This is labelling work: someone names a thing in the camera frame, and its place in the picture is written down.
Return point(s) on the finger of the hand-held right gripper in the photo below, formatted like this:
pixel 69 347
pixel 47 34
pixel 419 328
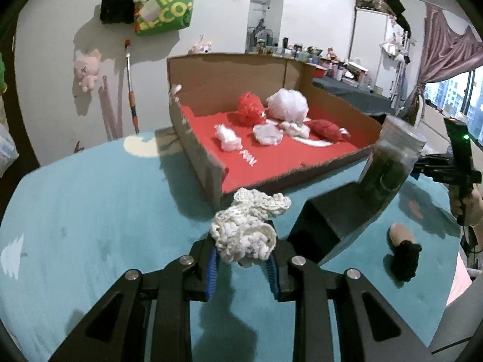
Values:
pixel 434 166

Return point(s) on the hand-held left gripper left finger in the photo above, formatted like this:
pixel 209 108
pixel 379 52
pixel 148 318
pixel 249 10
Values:
pixel 213 271

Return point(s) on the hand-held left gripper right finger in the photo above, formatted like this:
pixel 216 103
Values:
pixel 272 277

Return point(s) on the large jar with dark contents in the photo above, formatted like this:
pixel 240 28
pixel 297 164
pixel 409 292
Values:
pixel 390 162

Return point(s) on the cream knitted scrunchie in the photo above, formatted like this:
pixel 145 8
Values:
pixel 245 226

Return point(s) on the cardboard box with red lining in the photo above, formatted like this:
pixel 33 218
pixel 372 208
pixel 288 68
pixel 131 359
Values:
pixel 271 147

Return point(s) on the red soft toy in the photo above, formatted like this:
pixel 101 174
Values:
pixel 330 130

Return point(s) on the white fluffy soft piece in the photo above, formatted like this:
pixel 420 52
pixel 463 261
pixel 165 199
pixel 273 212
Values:
pixel 268 134
pixel 228 137

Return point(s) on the grey fluffy soft piece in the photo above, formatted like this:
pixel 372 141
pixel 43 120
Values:
pixel 296 129

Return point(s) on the person's right hand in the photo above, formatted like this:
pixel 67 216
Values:
pixel 473 203

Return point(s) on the window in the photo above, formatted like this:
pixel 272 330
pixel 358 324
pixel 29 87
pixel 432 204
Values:
pixel 458 94

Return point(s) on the tan round pad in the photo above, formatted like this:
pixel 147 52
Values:
pixel 402 233

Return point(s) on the colourful printed cube box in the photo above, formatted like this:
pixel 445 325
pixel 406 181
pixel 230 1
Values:
pixel 324 222

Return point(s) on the black pompom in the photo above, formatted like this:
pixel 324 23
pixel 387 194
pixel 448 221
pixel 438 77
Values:
pixel 405 260

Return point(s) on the pink curtain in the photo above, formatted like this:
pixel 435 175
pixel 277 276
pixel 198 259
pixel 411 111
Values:
pixel 441 49

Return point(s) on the white refrigerator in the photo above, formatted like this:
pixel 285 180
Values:
pixel 371 45

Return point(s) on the red basin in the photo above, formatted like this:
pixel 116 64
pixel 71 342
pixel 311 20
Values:
pixel 320 71

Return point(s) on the cluttered dark side table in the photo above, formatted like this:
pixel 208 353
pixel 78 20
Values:
pixel 328 58

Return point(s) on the white pompom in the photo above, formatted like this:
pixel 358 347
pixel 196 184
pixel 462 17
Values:
pixel 287 103

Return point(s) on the red pompom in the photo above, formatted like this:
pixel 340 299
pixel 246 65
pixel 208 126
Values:
pixel 251 107

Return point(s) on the patterned suitcase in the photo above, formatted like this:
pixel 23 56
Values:
pixel 377 2

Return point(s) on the mop with orange grip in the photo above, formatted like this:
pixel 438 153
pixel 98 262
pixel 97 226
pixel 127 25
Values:
pixel 132 94

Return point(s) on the small pink plush toy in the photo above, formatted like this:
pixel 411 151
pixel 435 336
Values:
pixel 200 46

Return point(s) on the hanging plastic bags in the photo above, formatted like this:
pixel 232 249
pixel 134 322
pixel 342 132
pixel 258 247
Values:
pixel 6 151

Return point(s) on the green tote bag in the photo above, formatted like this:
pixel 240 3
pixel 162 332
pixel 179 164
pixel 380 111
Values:
pixel 166 5

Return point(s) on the green hanging item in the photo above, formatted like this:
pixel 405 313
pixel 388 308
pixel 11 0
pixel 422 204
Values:
pixel 3 73

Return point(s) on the wall mirror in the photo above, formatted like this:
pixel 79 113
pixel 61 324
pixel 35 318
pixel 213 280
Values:
pixel 264 11

